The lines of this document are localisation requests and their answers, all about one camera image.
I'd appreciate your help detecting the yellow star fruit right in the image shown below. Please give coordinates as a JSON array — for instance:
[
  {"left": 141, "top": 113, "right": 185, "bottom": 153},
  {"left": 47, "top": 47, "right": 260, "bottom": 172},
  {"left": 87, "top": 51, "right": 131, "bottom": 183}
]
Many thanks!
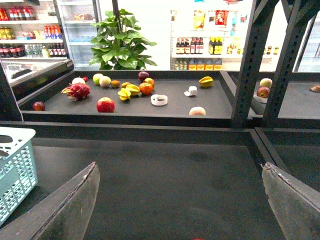
[{"left": 199, "top": 76, "right": 214, "bottom": 88}]

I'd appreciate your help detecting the small orange mango fruit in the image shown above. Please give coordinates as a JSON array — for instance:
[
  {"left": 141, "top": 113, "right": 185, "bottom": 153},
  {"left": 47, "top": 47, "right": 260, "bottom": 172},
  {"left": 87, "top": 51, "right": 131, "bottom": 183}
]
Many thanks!
[{"left": 121, "top": 82, "right": 131, "bottom": 88}]

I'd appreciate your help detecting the dark metal rack post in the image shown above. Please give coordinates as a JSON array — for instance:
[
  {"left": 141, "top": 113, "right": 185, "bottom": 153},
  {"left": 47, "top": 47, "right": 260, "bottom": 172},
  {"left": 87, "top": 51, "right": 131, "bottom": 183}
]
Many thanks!
[{"left": 231, "top": 0, "right": 278, "bottom": 128}]

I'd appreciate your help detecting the red yellow peach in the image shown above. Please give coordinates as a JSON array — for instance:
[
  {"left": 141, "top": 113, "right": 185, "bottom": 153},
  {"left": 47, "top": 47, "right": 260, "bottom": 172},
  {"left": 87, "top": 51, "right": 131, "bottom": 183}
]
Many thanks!
[{"left": 143, "top": 77, "right": 155, "bottom": 87}]

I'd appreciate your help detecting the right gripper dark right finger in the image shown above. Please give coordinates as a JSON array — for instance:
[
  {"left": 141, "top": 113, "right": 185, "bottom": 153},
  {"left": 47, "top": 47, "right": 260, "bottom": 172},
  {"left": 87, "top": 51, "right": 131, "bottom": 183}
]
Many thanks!
[{"left": 261, "top": 162, "right": 320, "bottom": 240}]

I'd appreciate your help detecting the red apple right tray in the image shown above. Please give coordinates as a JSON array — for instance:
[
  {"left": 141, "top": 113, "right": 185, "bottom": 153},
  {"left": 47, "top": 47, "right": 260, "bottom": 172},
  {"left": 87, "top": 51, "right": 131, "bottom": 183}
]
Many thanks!
[{"left": 256, "top": 86, "right": 270, "bottom": 99}]

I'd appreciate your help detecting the red apple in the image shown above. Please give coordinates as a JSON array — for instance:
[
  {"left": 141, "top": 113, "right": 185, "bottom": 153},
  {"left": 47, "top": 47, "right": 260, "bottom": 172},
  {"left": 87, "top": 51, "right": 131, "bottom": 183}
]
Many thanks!
[{"left": 96, "top": 97, "right": 115, "bottom": 113}]

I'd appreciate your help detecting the pale peach front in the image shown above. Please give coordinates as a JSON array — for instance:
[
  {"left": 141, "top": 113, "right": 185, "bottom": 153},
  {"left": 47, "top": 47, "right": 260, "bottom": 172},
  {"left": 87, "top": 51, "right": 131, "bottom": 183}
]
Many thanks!
[{"left": 189, "top": 106, "right": 206, "bottom": 116}]

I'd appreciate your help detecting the store shelf with sauce bottles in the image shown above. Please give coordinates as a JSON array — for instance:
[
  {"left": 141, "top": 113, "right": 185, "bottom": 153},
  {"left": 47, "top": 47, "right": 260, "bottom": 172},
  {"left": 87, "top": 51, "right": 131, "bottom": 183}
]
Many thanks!
[{"left": 169, "top": 7, "right": 281, "bottom": 72}]

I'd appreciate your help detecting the small dark red plum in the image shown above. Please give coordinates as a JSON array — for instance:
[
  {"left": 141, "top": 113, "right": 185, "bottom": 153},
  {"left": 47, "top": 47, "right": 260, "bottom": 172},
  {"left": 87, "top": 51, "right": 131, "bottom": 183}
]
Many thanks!
[{"left": 32, "top": 101, "right": 46, "bottom": 111}]

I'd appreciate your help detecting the brown kiwi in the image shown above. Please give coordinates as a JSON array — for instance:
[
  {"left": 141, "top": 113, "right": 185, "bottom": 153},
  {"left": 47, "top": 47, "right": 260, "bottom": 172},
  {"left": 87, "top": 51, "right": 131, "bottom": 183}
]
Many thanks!
[{"left": 110, "top": 80, "right": 121, "bottom": 88}]

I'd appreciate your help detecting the green potted plant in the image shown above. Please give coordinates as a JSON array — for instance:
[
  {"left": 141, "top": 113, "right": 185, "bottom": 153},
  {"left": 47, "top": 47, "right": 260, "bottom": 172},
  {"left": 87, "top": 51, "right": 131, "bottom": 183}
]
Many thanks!
[{"left": 89, "top": 8, "right": 157, "bottom": 70}]

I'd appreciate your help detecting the green apple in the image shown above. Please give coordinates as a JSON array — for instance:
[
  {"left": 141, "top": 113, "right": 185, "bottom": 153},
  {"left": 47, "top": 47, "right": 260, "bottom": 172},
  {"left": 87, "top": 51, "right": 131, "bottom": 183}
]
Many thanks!
[{"left": 92, "top": 73, "right": 104, "bottom": 86}]

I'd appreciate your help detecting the yellow star fruit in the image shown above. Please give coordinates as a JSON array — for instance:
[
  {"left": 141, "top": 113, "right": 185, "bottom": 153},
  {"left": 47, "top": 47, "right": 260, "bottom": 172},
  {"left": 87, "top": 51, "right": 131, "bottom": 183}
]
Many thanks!
[
  {"left": 199, "top": 76, "right": 214, "bottom": 88},
  {"left": 125, "top": 84, "right": 140, "bottom": 96},
  {"left": 118, "top": 88, "right": 131, "bottom": 101}
]

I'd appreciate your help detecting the yellow star fruit behind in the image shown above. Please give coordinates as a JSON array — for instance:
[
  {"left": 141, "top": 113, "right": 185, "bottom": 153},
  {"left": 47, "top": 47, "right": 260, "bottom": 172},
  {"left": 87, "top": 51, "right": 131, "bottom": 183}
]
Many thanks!
[{"left": 125, "top": 84, "right": 140, "bottom": 96}]

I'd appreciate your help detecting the white foam net piece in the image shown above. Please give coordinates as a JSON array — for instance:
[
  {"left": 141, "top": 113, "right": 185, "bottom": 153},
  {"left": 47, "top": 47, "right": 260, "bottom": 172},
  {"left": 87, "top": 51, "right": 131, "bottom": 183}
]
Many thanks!
[{"left": 183, "top": 85, "right": 198, "bottom": 97}]

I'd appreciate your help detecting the yellow star fruit front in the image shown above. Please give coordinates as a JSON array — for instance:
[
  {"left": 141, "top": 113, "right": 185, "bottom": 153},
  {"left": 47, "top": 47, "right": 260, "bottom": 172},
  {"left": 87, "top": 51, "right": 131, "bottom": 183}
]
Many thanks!
[{"left": 118, "top": 88, "right": 131, "bottom": 101}]

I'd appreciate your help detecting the black fruit display tray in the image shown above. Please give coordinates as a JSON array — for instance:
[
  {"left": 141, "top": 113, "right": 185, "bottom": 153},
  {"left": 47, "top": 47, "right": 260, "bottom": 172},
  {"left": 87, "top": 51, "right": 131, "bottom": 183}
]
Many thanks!
[{"left": 18, "top": 70, "right": 233, "bottom": 128}]

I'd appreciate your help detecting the pale fruit right tray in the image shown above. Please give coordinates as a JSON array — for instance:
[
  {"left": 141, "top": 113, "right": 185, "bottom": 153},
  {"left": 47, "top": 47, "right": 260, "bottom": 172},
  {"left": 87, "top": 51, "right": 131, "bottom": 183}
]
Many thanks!
[{"left": 259, "top": 78, "right": 273, "bottom": 89}]

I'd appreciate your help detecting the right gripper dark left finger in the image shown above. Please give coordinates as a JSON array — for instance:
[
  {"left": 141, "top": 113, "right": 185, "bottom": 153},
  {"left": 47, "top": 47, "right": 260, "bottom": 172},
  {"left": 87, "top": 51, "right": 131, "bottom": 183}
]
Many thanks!
[{"left": 0, "top": 162, "right": 100, "bottom": 240}]

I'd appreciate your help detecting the light blue plastic basket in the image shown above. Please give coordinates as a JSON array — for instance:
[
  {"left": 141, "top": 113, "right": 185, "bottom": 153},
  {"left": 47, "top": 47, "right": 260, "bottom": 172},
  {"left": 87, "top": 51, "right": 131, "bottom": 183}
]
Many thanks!
[{"left": 0, "top": 127, "right": 38, "bottom": 224}]

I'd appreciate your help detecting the store shelf with drinks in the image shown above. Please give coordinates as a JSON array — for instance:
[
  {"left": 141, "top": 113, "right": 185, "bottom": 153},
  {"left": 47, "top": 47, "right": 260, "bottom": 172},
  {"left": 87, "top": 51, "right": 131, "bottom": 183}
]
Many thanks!
[{"left": 0, "top": 0, "right": 68, "bottom": 60}]

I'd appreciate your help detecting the pink dragon fruit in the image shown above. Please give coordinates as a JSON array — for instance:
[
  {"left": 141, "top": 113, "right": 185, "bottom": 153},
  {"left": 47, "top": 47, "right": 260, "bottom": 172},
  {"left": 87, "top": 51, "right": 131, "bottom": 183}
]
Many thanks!
[{"left": 61, "top": 83, "right": 91, "bottom": 101}]

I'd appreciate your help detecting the orange persimmon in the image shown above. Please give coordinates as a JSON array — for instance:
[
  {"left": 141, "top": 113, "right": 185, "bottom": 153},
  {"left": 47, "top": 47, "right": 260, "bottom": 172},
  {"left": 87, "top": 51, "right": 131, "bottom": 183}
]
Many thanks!
[{"left": 139, "top": 82, "right": 154, "bottom": 96}]

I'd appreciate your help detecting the white round fruit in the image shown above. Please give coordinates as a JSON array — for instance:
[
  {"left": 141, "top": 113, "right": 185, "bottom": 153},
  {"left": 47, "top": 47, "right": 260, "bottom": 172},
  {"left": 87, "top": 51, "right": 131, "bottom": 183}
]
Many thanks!
[{"left": 71, "top": 77, "right": 86, "bottom": 85}]

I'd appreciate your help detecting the dark purple fruit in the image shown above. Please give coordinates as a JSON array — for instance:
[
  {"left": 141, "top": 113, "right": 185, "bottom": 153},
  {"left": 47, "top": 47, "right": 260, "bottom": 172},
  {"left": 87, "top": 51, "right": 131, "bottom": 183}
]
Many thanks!
[{"left": 138, "top": 71, "right": 150, "bottom": 83}]

